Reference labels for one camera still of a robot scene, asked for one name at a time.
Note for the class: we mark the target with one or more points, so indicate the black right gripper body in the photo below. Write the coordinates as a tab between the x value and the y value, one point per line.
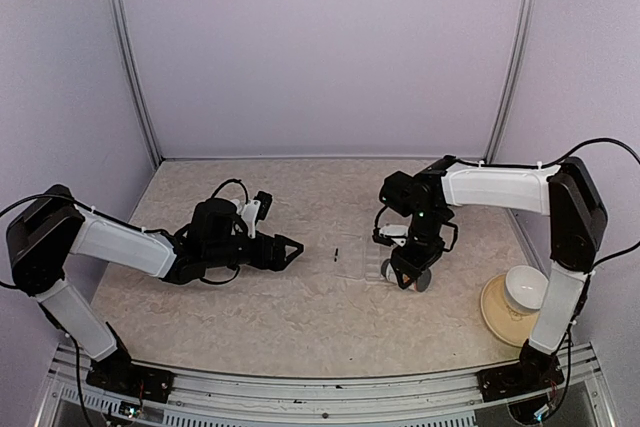
427	247

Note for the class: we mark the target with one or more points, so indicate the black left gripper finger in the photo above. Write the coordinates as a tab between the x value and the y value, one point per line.
283	243
281	260

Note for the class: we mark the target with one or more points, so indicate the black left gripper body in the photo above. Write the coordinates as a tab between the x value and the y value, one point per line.
259	258

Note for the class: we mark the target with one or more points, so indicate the orange grey-capped pill bottle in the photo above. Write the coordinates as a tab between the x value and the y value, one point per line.
420	284

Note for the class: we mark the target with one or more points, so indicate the clear plastic pill organizer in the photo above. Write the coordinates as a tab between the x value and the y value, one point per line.
357	257

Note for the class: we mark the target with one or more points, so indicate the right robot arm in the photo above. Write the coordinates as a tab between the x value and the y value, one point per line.
556	207

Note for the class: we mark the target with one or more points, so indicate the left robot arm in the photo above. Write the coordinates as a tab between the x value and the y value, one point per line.
54	225

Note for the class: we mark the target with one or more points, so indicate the white bowl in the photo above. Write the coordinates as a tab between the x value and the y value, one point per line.
524	288

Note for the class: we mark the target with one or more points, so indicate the beige plate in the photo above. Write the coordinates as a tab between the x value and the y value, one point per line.
511	326

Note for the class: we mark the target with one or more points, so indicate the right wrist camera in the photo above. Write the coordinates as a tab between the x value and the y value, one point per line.
390	235

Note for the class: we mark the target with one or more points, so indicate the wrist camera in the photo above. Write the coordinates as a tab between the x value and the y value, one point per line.
390	235
255	210

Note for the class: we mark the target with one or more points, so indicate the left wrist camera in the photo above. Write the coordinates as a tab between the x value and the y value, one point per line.
255	210

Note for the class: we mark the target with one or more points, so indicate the front aluminium rail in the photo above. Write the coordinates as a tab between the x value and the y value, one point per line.
202	398

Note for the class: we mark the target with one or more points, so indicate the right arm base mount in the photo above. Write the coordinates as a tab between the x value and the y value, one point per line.
533	371

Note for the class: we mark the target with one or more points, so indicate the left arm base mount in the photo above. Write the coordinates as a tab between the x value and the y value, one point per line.
118	374

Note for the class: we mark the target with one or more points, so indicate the right aluminium frame post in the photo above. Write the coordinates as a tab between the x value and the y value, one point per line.
518	50

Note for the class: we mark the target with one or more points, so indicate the aluminium frame post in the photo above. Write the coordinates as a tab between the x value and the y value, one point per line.
518	50
132	76

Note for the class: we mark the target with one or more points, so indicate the left aluminium frame post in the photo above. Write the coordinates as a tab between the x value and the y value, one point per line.
132	76

